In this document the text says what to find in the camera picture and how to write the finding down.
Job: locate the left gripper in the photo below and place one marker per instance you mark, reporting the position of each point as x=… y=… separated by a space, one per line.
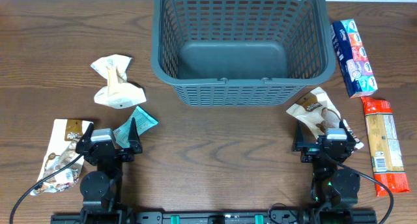
x=136 y=148

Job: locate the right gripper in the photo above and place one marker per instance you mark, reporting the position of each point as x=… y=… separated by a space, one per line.
x=314 y=146

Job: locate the pantree snack bag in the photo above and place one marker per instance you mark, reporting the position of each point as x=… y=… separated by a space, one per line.
x=318 y=113
x=61 y=151

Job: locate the teal snack packet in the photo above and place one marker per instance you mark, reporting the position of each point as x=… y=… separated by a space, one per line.
x=144 y=122

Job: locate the cream snack pouch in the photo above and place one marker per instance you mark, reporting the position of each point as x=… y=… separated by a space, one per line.
x=118 y=93

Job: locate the Kleenex tissue multipack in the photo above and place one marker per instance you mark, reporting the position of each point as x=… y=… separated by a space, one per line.
x=353 y=60

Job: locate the orange pasta packet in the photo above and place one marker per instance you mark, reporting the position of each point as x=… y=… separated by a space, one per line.
x=384 y=147

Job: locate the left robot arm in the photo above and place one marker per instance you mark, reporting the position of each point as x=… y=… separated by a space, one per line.
x=101 y=189

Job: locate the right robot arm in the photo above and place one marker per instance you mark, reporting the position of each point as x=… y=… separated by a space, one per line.
x=333 y=190

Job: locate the grey plastic basket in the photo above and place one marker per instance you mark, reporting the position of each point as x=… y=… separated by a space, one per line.
x=241 y=52

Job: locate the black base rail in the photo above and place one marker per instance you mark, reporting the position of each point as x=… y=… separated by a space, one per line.
x=275 y=216

